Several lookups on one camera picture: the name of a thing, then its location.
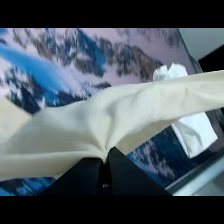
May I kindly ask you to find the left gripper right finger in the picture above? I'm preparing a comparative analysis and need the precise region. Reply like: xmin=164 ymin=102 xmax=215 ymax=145
xmin=105 ymin=146 xmax=173 ymax=197

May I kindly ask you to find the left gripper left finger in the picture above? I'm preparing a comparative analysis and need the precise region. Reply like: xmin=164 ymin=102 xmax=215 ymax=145
xmin=41 ymin=157 xmax=104 ymax=197

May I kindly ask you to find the cream shirt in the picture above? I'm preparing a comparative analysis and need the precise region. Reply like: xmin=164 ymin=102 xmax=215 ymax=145
xmin=0 ymin=69 xmax=224 ymax=183

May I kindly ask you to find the white garment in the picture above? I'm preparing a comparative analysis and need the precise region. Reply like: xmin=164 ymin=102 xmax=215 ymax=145
xmin=152 ymin=62 xmax=219 ymax=159

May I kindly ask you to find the silver frame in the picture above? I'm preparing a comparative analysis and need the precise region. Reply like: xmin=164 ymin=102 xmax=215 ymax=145
xmin=165 ymin=156 xmax=224 ymax=197

